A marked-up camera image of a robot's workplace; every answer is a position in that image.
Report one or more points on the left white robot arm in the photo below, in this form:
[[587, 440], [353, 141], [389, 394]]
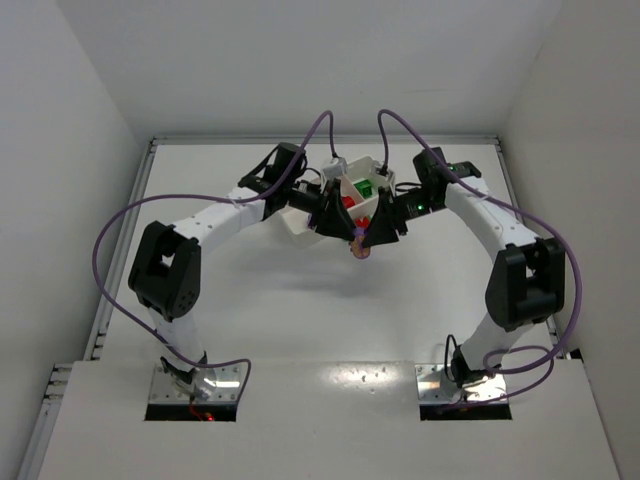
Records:
[[166, 272]]

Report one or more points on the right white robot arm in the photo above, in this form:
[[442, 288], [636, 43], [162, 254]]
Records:
[[527, 281]]

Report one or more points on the metal base plate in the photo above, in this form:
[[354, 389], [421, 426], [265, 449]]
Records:
[[435, 389], [218, 386]]

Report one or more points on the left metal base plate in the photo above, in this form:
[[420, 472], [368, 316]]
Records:
[[218, 386]]

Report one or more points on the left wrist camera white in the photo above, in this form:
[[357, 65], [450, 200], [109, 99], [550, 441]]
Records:
[[334, 167]]

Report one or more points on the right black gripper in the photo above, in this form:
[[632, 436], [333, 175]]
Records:
[[388, 211]]

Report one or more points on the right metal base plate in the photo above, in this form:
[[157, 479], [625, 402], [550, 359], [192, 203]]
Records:
[[435, 389]]

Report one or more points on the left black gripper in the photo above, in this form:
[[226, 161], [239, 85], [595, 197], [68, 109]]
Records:
[[323, 208]]

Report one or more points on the red lego brick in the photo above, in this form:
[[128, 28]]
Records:
[[348, 202]]

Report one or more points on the purple lego top brick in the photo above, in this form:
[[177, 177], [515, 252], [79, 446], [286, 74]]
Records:
[[356, 245]]

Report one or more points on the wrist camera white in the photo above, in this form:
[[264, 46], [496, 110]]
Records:
[[383, 178], [334, 167]]

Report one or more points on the green lego end brick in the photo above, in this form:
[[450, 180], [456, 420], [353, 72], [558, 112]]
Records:
[[365, 188]]

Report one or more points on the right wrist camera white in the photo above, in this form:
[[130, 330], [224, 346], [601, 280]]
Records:
[[383, 178]]

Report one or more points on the red lego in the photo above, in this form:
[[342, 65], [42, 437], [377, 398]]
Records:
[[362, 222]]

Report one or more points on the white three-compartment tray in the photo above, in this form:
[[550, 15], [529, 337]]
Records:
[[296, 222]]

